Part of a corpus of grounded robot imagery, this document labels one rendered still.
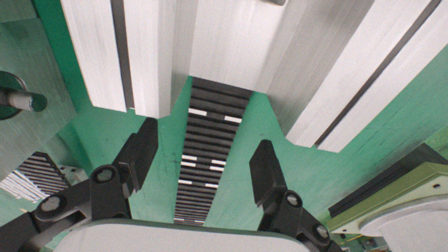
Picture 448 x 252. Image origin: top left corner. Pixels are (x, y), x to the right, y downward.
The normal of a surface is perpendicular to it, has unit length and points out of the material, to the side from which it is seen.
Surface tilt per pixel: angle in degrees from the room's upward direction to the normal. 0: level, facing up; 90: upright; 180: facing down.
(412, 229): 91
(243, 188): 0
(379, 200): 90
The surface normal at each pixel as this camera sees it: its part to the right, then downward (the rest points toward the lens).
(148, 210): 0.00, 0.64
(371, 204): -0.98, -0.17
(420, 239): -0.83, -0.44
